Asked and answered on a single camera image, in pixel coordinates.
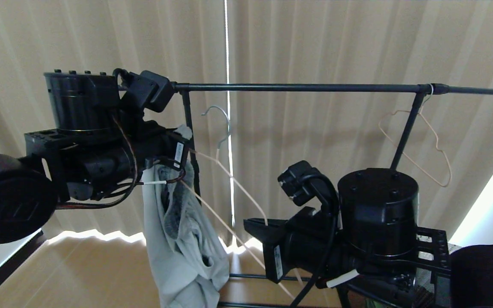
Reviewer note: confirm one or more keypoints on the black clothes rack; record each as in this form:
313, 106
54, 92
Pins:
315, 88

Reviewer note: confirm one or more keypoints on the pale grey shorts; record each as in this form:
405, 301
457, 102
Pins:
186, 256

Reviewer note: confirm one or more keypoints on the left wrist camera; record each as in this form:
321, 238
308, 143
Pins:
152, 90

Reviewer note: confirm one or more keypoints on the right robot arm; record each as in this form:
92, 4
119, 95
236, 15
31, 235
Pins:
379, 205

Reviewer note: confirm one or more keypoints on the pink clothes hanger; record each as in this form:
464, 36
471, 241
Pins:
448, 175
217, 155

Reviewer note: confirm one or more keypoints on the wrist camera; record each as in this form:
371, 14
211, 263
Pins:
152, 90
298, 179

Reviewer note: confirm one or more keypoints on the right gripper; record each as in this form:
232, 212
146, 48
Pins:
306, 252

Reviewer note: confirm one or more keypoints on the beige curtain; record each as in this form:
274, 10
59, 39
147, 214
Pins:
315, 42

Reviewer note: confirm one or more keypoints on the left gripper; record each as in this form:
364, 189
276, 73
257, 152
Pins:
101, 171

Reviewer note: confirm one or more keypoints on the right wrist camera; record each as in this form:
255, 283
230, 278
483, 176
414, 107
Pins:
298, 179

